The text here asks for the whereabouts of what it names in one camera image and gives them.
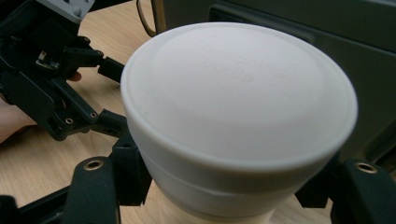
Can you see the white lid jar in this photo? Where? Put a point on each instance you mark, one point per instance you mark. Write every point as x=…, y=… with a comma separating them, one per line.
x=236, y=102

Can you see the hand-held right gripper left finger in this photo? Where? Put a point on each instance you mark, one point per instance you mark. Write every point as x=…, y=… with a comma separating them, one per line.
x=93, y=193

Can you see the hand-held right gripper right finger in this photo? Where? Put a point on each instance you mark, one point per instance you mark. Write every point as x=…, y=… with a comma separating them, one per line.
x=364, y=193

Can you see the dark grey corner rack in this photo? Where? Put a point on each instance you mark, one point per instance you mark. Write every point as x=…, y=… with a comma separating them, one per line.
x=367, y=71

